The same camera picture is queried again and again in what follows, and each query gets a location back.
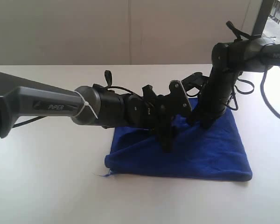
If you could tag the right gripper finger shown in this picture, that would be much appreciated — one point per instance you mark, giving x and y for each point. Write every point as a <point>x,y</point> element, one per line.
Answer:
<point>208,121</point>
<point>194,117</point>

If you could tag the blue microfiber cloth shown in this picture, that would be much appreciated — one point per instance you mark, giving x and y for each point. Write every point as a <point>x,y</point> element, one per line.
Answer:
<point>215,154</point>

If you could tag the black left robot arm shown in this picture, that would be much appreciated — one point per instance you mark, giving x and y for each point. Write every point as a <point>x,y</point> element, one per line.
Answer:
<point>86,106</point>

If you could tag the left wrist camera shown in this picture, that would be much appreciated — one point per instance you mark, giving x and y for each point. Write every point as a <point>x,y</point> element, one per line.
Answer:
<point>176,102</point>

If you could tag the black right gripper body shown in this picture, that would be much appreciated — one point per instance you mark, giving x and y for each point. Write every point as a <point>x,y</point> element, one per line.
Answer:
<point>216,93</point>

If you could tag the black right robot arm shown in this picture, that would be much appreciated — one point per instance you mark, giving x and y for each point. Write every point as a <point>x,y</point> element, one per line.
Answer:
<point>229,61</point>

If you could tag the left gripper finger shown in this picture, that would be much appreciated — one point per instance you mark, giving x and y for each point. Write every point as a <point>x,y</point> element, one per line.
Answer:
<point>165,139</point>

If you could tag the black window frame post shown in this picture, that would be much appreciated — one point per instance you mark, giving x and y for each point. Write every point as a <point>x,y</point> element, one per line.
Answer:
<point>264,11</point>

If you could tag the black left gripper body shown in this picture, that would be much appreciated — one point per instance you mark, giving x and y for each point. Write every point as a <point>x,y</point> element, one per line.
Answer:
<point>159,118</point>

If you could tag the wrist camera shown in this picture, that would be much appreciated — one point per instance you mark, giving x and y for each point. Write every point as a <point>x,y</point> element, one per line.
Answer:
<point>176,102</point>
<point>196,80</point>

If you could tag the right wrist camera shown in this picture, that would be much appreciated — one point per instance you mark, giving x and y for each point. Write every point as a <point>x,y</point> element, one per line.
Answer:
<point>196,80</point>

